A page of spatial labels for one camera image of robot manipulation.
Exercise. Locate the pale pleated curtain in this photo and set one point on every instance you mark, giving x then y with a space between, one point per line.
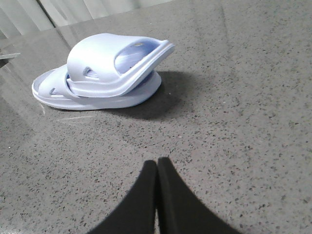
19 17

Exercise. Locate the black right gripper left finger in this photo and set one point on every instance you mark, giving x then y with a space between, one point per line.
135 214

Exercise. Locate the light blue slipper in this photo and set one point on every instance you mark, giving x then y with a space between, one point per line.
51 89
108 65

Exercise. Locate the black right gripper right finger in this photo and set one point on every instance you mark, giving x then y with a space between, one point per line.
180 211

